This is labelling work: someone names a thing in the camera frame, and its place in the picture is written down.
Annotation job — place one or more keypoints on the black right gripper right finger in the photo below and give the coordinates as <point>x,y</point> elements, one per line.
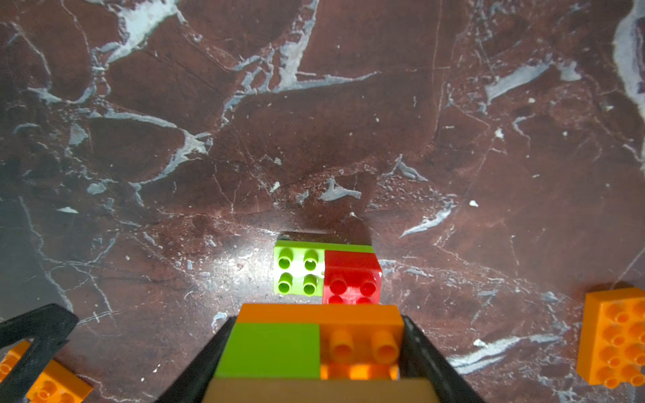
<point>419,358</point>

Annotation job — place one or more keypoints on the small orange lego brick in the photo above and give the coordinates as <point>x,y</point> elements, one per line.
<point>611,348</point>

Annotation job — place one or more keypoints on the long green lego brick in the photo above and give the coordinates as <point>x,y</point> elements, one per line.
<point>299,266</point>

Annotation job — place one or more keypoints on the small green lego brick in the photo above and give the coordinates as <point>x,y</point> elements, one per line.
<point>272,351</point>

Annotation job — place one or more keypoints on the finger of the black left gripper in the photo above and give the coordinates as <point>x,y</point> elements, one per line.
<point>47,329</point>

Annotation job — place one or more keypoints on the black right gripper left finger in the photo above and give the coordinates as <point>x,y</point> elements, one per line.
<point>191,385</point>

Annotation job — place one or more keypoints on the red lego brick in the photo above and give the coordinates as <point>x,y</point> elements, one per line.
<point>352,278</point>

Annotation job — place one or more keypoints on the tan lego brick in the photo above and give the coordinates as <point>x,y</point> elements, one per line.
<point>316,390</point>

